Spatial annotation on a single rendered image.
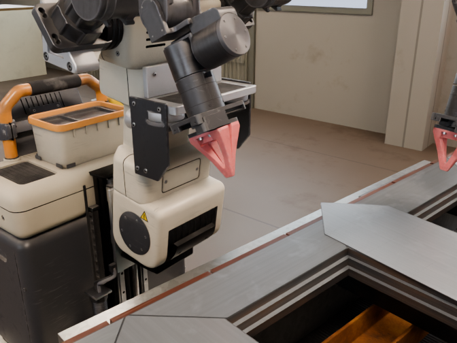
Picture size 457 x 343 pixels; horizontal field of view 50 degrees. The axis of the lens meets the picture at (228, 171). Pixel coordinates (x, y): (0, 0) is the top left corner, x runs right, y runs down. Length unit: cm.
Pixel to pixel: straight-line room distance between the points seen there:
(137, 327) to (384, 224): 47
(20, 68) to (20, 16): 65
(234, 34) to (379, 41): 372
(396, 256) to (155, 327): 39
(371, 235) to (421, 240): 8
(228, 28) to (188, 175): 54
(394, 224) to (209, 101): 41
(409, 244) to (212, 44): 45
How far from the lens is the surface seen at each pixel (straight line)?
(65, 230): 130
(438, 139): 99
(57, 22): 90
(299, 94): 478
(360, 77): 446
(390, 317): 99
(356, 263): 82
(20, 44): 714
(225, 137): 70
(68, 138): 128
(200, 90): 70
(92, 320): 97
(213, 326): 65
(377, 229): 89
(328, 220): 90
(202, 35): 67
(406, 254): 84
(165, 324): 65
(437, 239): 90
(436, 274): 80
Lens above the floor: 126
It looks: 22 degrees down
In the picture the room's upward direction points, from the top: straight up
